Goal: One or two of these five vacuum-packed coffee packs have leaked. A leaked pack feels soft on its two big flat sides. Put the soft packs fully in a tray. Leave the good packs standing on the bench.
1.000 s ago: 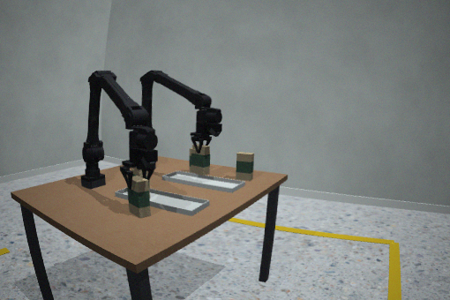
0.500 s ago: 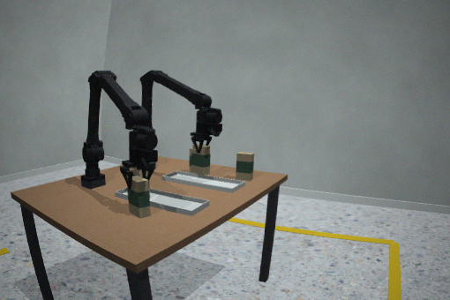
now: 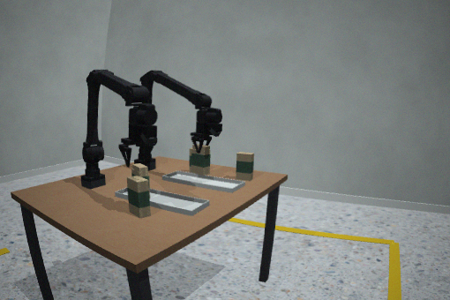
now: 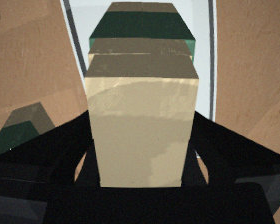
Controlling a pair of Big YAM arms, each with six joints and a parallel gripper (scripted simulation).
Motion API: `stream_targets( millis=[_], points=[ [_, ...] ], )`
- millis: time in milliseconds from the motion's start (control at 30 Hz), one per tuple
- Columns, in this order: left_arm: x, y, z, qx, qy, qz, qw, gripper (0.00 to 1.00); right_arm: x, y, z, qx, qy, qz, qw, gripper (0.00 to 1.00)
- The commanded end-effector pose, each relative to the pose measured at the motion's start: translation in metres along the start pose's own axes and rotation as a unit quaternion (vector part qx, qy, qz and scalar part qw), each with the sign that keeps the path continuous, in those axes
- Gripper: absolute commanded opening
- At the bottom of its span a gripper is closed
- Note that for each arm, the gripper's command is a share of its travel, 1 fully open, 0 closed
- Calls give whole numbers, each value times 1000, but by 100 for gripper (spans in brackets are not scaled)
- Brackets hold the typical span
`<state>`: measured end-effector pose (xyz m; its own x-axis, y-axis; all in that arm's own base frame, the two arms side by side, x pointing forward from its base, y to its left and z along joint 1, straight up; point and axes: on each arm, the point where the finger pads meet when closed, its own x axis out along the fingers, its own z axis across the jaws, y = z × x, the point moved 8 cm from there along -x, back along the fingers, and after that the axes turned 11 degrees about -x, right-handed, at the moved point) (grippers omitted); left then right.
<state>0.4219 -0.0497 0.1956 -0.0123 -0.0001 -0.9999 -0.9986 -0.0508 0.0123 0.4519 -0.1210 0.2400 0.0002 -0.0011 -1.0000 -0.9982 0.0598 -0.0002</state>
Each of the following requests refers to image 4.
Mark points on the brown and green rectangular block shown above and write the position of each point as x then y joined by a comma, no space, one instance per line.
23,124
141,90

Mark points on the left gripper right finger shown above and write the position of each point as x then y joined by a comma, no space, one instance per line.
230,158

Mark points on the white shallow rectangular tray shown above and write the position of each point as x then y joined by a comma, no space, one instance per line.
82,17

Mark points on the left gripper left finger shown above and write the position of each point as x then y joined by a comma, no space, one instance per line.
54,155

